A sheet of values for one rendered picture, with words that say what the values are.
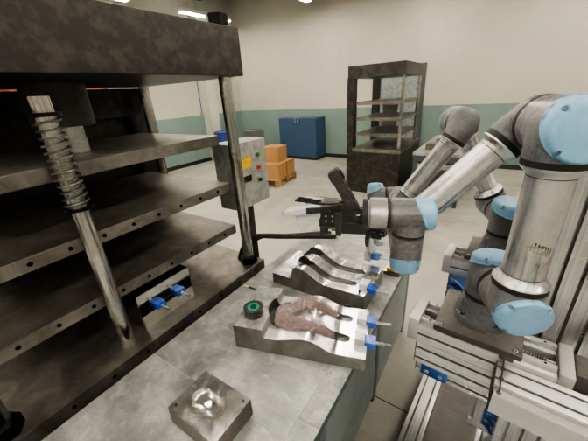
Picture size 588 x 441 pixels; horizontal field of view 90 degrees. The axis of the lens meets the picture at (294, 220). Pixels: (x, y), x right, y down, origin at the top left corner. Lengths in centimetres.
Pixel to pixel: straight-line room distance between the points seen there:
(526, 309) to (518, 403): 30
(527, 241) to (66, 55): 128
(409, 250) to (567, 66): 696
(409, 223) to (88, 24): 107
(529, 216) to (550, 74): 682
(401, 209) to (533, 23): 699
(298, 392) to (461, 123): 112
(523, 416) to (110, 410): 121
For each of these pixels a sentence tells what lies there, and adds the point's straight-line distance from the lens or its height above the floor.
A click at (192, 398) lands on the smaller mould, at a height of 87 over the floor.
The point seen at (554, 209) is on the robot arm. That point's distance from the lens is 79.
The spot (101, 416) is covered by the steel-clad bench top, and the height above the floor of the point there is 80.
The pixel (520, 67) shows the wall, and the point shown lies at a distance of 754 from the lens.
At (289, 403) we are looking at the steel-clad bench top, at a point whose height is 80.
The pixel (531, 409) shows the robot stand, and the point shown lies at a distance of 107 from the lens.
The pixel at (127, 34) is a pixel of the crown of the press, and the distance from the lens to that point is 127.
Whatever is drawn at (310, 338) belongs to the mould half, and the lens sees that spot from 116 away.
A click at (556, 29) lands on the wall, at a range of 759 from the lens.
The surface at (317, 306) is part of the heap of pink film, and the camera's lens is 126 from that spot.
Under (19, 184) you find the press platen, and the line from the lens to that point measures 124.
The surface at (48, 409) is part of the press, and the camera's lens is 144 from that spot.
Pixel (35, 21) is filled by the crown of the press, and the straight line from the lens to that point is 116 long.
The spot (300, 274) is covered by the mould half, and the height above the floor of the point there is 90.
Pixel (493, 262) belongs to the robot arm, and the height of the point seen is 127.
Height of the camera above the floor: 171
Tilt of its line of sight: 23 degrees down
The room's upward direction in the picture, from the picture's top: 4 degrees counter-clockwise
